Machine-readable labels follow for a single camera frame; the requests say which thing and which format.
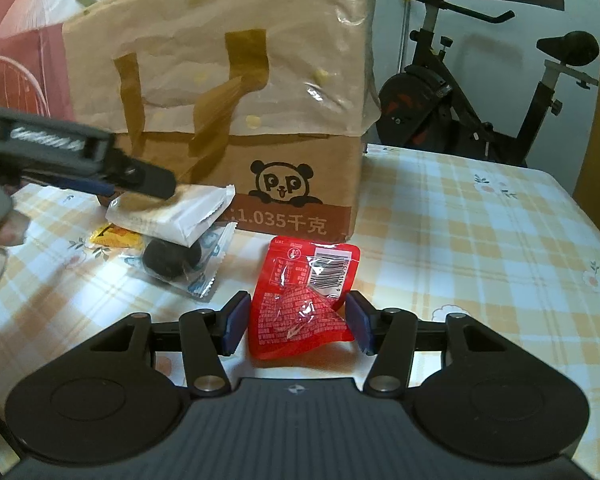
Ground clear plastic liner bag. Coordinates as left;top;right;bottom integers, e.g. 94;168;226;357
61;0;381;139

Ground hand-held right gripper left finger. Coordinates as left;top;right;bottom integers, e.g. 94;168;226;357
80;291;252;396

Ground cardboard box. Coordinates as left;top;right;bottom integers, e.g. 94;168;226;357
61;0;381;243

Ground printed backdrop cloth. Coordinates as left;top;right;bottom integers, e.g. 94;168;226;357
0;0;181;126

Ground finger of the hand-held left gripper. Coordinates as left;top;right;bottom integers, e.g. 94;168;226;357
55;175;117;197
105;152;177;199

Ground white snack packet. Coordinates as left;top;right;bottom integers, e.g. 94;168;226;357
105;184;237;247

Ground yellow snack packet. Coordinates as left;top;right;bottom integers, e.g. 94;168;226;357
89;225;146;256

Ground black exercise bike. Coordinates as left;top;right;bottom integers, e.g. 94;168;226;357
377;0;600;168

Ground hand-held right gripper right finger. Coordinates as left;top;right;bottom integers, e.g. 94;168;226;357
345;292;521;396

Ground red snack packet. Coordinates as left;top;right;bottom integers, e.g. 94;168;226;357
249;235;362;360

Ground clear packet with dark snack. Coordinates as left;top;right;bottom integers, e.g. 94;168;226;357
120;222;237;302

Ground person's left hand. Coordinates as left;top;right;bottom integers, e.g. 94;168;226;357
0;212;29;319

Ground checked tablecloth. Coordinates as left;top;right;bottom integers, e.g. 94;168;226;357
0;144;600;466

